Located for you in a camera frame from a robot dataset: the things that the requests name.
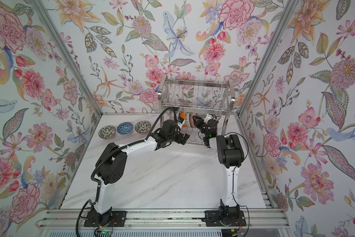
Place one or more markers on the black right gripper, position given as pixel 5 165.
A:
pixel 199 124

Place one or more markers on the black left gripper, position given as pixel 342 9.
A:
pixel 185 138

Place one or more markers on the dark floral bowl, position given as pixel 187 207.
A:
pixel 191 120

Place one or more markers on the plain white bowl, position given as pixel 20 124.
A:
pixel 182 115

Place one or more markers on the two-tier steel dish rack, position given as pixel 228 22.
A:
pixel 201 98

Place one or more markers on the blue pattern bowl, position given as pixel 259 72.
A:
pixel 125 128

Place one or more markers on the green leaf pattern bowl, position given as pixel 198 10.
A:
pixel 107 132

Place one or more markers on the pale green pattern bowl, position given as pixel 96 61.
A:
pixel 187 120

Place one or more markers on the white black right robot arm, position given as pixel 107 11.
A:
pixel 231 156

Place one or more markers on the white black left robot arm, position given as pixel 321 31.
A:
pixel 110 167

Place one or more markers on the dark speckled bowl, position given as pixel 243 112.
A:
pixel 143 127

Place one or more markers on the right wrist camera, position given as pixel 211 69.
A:
pixel 208 117

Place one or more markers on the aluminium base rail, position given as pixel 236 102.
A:
pixel 256 218

